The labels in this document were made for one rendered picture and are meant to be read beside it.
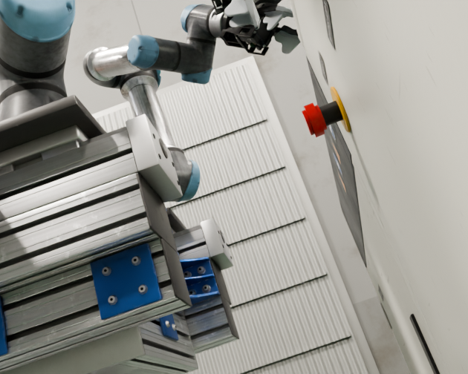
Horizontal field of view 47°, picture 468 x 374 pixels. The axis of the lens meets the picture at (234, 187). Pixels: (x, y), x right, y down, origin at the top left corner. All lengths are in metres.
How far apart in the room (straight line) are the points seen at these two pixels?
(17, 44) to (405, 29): 0.73
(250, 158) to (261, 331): 1.34
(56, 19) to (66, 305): 0.42
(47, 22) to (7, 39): 0.08
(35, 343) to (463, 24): 0.73
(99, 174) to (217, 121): 3.72
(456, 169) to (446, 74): 0.05
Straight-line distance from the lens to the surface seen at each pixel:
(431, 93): 0.25
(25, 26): 0.88
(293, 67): 4.72
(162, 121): 1.58
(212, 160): 4.34
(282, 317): 3.91
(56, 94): 0.96
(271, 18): 1.23
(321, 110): 0.58
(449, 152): 0.26
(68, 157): 0.84
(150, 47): 1.31
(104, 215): 0.78
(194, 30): 1.39
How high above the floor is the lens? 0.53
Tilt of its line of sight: 24 degrees up
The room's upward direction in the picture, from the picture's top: 19 degrees counter-clockwise
